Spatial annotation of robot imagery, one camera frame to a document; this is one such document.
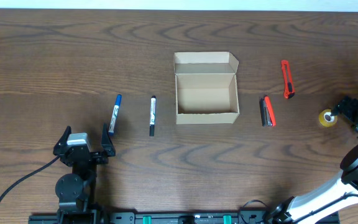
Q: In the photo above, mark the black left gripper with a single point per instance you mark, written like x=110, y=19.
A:
x=109, y=149

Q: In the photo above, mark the yellow clear tape roll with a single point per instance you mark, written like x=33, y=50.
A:
x=327, y=119

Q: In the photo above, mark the orange utility knife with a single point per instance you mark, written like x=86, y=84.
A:
x=289, y=90

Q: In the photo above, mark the cardboard box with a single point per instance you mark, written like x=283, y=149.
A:
x=206, y=87

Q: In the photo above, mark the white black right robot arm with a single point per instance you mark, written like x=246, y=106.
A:
x=339, y=192

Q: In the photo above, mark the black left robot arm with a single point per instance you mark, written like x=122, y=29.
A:
x=76, y=190

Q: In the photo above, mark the blue whiteboard marker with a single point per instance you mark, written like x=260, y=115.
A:
x=114, y=115

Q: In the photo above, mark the black whiteboard marker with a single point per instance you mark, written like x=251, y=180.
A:
x=153, y=101

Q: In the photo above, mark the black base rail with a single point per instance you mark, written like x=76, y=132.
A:
x=240, y=217

